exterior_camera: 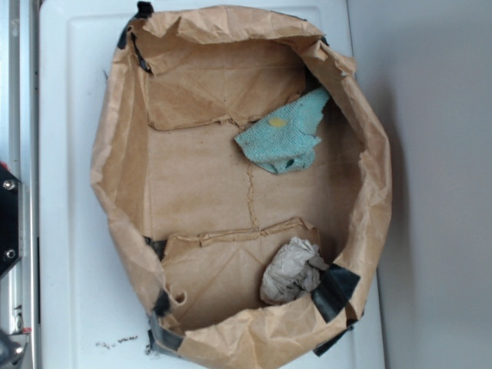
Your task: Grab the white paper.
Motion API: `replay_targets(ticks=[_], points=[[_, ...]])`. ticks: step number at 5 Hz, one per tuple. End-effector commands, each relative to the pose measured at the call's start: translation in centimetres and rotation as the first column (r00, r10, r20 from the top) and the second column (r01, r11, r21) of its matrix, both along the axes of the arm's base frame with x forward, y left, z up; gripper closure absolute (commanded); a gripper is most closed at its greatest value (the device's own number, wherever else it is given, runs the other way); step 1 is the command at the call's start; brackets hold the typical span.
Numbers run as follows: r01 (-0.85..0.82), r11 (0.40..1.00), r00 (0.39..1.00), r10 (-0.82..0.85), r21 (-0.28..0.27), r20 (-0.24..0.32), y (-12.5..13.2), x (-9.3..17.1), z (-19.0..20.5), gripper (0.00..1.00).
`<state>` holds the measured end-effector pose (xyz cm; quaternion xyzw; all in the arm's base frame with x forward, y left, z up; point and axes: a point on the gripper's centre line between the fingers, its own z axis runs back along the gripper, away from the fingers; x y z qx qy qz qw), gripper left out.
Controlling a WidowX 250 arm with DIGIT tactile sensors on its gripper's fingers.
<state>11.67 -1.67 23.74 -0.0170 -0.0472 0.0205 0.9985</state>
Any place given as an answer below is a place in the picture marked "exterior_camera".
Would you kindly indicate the aluminium frame rail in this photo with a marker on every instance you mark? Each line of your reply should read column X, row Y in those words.
column 19, row 158

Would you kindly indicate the brown paper bag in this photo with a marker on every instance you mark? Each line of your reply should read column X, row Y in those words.
column 179, row 194

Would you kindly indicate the light blue cloth rag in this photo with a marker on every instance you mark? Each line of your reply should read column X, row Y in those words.
column 283, row 140

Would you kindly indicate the crumpled white paper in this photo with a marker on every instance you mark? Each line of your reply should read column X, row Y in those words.
column 293, row 272

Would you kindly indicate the white plastic tray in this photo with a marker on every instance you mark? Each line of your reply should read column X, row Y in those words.
column 90, row 315

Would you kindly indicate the black metal bracket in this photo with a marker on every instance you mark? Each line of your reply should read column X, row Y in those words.
column 11, row 211

